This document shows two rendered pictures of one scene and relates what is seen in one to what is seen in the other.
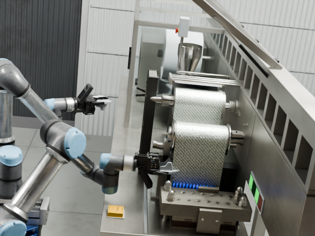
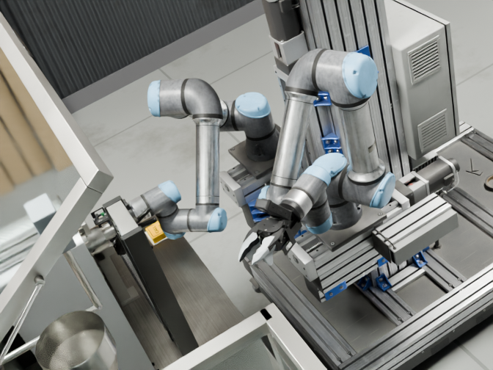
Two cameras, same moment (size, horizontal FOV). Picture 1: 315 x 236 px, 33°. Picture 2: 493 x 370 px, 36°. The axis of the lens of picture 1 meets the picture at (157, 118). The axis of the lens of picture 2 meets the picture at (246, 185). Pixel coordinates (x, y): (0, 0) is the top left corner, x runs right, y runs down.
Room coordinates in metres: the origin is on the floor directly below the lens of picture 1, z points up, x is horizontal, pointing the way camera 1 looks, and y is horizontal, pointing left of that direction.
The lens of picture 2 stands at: (4.12, 0.05, 2.58)
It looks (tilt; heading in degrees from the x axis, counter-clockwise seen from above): 39 degrees down; 168
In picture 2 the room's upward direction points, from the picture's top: 19 degrees counter-clockwise
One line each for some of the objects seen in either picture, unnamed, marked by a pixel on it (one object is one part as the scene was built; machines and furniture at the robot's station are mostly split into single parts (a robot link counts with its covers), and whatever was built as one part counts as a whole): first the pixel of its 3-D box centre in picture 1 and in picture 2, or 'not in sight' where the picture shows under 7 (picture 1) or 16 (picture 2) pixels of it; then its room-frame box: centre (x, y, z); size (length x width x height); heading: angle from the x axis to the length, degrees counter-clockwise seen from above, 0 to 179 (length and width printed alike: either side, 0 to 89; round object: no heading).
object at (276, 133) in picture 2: not in sight; (263, 138); (1.88, 0.65, 0.87); 0.15 x 0.15 x 0.10
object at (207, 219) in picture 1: (209, 221); not in sight; (2.06, -0.28, 0.96); 0.10 x 0.03 x 0.11; 94
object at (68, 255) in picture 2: (180, 54); (80, 276); (2.87, -0.08, 1.51); 0.02 x 0.02 x 0.20
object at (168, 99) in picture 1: (168, 100); (93, 241); (2.57, -0.04, 1.33); 0.06 x 0.06 x 0.06; 4
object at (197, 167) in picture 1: (197, 168); not in sight; (2.27, -0.21, 1.12); 0.23 x 0.01 x 0.18; 94
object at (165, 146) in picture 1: (159, 168); (111, 264); (2.35, -0.04, 1.05); 0.06 x 0.05 x 0.31; 94
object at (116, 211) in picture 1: (115, 211); (158, 230); (2.14, 0.14, 0.91); 0.07 x 0.07 x 0.02; 4
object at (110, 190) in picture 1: (108, 180); (175, 220); (2.25, 0.20, 1.01); 0.11 x 0.08 x 0.11; 51
